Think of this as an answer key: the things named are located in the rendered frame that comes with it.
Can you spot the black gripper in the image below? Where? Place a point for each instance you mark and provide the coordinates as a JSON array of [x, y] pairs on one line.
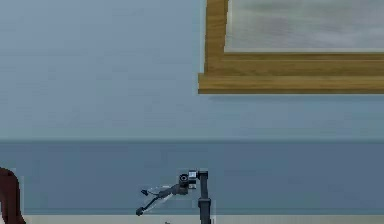
[[182, 183]]

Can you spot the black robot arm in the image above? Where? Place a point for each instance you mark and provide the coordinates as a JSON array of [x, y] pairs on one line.
[[204, 203]]

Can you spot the dark red brown furniture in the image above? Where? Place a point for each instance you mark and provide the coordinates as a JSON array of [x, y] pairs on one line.
[[10, 200]]

